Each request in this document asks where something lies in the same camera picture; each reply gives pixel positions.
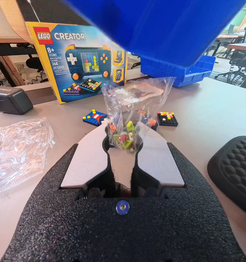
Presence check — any large black wall panel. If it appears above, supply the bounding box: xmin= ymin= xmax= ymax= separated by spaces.
xmin=15 ymin=0 xmax=99 ymax=27

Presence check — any white cable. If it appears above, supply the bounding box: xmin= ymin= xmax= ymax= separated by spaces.
xmin=26 ymin=0 xmax=42 ymax=23

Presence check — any blue brick plate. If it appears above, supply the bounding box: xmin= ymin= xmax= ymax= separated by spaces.
xmin=83 ymin=109 xmax=109 ymax=126

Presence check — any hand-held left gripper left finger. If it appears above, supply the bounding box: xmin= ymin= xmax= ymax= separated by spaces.
xmin=60 ymin=124 xmax=118 ymax=197

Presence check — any small clear plastic bag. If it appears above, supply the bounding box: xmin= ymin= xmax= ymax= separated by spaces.
xmin=101 ymin=77 xmax=175 ymax=155

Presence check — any black armrest pad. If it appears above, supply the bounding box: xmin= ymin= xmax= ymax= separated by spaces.
xmin=207 ymin=136 xmax=246 ymax=218

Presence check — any blue plastic bin with label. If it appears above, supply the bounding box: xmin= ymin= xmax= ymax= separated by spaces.
xmin=60 ymin=0 xmax=246 ymax=69

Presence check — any black brick plate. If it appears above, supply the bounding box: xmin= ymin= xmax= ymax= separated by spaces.
xmin=157 ymin=111 xmax=179 ymax=126

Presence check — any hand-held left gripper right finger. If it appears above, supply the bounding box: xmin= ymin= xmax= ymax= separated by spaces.
xmin=131 ymin=131 xmax=185 ymax=197

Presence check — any black desktop device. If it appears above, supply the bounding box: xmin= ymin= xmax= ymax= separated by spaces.
xmin=0 ymin=86 xmax=33 ymax=115

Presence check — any navy brick game console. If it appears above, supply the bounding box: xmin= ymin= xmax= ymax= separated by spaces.
xmin=101 ymin=109 xmax=159 ymax=148

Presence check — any toy set box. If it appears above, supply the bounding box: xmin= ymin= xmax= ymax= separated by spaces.
xmin=25 ymin=21 xmax=128 ymax=105

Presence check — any crumpled clear plastic bag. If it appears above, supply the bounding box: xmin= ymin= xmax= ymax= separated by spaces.
xmin=0 ymin=118 xmax=55 ymax=198

